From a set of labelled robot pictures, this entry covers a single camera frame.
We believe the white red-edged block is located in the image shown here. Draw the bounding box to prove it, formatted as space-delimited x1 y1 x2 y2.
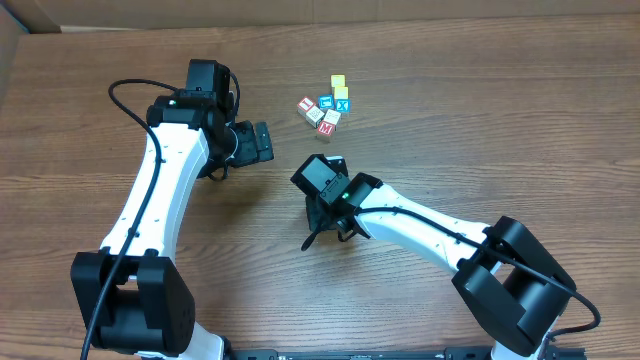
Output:
323 109 341 127

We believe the near yellow block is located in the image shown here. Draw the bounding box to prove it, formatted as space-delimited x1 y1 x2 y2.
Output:
332 86 349 100

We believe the white patterned block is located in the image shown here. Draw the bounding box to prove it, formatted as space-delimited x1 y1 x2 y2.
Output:
305 106 325 128

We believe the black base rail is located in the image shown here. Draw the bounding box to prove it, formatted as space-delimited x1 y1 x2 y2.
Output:
223 346 587 360

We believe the blue picture block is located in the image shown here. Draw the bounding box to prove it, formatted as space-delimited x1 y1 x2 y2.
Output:
317 94 335 111

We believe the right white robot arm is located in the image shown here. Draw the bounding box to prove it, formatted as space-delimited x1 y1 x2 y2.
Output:
291 173 576 359

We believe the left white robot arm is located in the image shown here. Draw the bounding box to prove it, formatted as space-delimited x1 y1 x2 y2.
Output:
70 89 273 359

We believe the red M block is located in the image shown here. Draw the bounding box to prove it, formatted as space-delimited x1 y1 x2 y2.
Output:
316 121 335 142

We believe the far yellow block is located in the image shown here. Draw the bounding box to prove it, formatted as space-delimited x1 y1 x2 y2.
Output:
330 74 346 88

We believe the blue X block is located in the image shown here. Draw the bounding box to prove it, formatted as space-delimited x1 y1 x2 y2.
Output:
335 99 351 114

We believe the red letter block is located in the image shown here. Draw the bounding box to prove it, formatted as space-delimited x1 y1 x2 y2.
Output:
297 97 315 116

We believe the yellow block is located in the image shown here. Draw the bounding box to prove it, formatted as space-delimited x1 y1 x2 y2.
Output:
332 86 349 100
330 74 346 88

